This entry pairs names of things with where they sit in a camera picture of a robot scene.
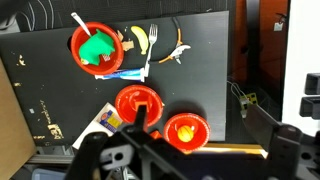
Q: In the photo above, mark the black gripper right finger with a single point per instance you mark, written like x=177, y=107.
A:
x=261, y=128

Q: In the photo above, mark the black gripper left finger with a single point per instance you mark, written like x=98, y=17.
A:
x=140, y=116

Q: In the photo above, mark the orange toy block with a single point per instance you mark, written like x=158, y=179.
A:
x=149, y=107

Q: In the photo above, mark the small orange toy piece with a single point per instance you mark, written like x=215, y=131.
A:
x=155, y=134

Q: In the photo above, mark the wooden shape sorter toy box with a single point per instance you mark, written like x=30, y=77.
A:
x=110, y=121

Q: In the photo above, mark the brown toy piece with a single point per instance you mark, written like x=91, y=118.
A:
x=127, y=45

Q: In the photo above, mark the yellow toy banana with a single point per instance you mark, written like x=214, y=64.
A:
x=141, y=38

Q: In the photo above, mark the green plush toy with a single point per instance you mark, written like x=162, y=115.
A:
x=96, y=46

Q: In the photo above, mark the large cardboard box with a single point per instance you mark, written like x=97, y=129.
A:
x=13, y=133

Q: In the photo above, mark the small yellow circuit board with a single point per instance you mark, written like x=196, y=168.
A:
x=251, y=98

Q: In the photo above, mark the wooden desk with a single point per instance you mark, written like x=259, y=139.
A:
x=233, y=148

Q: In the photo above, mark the blue white toothpaste tube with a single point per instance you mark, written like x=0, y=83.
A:
x=123, y=74

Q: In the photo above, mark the black controller device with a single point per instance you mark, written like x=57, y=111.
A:
x=311, y=106

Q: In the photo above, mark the white table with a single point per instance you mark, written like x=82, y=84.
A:
x=300, y=50

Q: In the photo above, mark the metal rack table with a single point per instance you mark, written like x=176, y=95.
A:
x=50, y=158

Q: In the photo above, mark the small white tag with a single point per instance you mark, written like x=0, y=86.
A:
x=278, y=26

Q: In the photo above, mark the white plastic fork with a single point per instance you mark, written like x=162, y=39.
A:
x=80, y=21

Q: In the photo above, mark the black cloth white lines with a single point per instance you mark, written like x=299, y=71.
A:
x=50, y=13

